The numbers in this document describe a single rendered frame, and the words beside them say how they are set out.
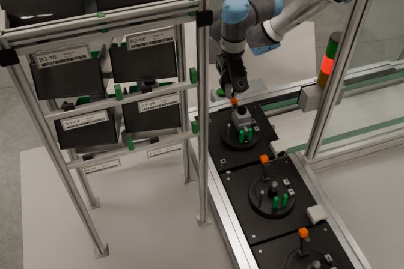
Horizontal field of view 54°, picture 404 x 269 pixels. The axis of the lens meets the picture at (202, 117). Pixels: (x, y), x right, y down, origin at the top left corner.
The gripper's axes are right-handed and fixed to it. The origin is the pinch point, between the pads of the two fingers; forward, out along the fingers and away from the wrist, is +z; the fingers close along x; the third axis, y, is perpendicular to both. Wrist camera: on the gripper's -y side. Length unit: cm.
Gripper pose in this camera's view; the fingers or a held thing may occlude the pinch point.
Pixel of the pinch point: (232, 98)
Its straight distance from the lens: 134.5
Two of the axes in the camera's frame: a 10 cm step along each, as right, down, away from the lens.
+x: -9.5, 2.4, -2.0
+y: -3.1, -7.1, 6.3
